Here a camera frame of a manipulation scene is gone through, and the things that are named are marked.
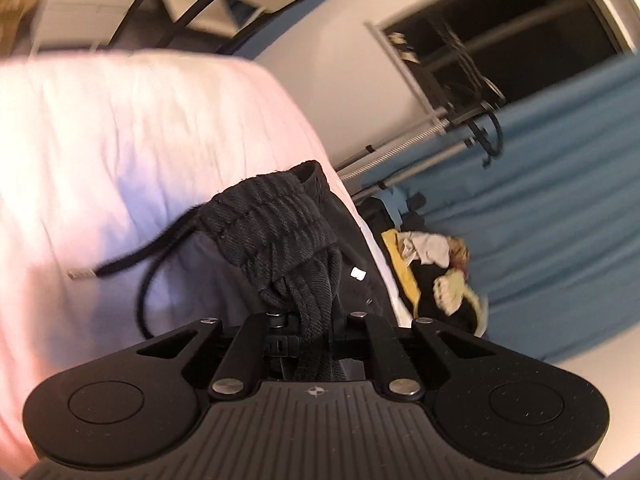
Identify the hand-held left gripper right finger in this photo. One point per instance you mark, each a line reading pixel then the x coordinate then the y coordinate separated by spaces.
pixel 380 345

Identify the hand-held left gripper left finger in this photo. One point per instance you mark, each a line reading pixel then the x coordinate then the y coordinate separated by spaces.
pixel 250 341

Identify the yellow and black clothes pile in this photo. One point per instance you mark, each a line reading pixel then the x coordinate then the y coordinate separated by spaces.
pixel 440 280

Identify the metal clothes rack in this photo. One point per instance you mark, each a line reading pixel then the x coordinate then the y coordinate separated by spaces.
pixel 415 142

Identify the blue curtain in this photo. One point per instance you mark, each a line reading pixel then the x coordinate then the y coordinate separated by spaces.
pixel 550 210

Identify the pastel bed blanket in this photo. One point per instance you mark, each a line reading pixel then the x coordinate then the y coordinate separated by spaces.
pixel 125 135

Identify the white desk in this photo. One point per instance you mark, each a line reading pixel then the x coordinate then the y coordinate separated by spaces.
pixel 150 5

